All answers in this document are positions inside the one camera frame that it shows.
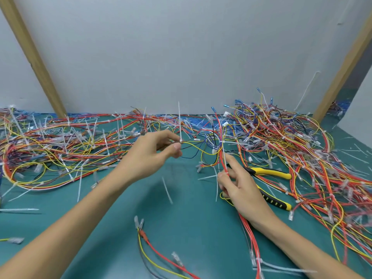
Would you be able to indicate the person's left hand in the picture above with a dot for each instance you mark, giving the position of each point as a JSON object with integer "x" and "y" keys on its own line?
{"x": 145, "y": 155}

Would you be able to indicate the person's right hand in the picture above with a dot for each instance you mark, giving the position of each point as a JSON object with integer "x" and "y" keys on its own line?
{"x": 245, "y": 194}

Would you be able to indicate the person's right thumb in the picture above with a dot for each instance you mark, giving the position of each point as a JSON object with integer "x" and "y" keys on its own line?
{"x": 223, "y": 178}

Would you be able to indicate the person's left thumb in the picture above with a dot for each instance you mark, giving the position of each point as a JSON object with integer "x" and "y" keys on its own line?
{"x": 172, "y": 147}

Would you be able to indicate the person's left forearm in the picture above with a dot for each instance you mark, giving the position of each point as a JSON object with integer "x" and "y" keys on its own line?
{"x": 66, "y": 229}

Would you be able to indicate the person's right forearm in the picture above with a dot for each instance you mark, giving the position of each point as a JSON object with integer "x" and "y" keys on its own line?
{"x": 299, "y": 249}

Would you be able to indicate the green table mat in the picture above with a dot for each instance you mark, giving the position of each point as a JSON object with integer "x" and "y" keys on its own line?
{"x": 186, "y": 223}

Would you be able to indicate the wooden post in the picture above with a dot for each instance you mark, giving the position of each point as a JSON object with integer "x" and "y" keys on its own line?
{"x": 340, "y": 75}
{"x": 32, "y": 55}

